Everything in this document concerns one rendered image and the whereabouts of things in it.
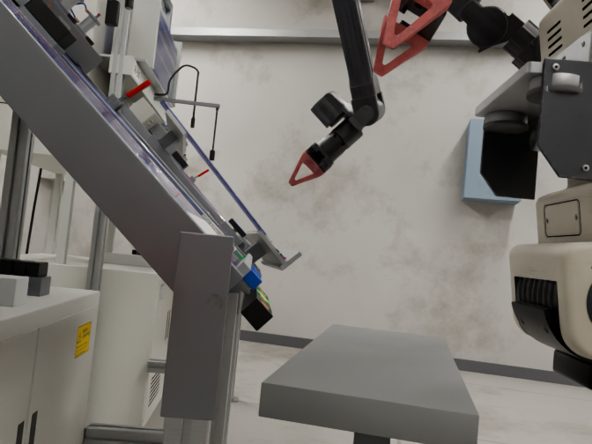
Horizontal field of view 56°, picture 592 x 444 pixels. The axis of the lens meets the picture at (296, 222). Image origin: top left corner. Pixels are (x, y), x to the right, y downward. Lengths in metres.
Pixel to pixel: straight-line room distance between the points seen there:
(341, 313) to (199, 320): 3.81
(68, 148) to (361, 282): 3.79
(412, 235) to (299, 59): 1.68
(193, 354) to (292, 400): 0.17
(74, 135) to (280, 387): 0.35
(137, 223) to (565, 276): 0.57
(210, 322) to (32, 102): 0.28
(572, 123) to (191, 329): 0.57
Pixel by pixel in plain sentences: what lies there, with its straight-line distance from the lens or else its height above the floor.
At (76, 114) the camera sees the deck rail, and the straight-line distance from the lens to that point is 0.60.
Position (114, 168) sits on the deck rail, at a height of 0.82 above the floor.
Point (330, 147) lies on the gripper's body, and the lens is 1.27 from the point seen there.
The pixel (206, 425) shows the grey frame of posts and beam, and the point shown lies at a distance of 0.55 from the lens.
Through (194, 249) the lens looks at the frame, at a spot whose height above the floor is 0.74.
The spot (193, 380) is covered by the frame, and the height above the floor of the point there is 0.63.
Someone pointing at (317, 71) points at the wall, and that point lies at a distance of 4.58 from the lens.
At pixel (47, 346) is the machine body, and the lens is 1.03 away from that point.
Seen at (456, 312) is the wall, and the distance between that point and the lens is 4.30.
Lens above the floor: 0.75
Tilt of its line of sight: 3 degrees up
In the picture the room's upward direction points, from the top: 6 degrees clockwise
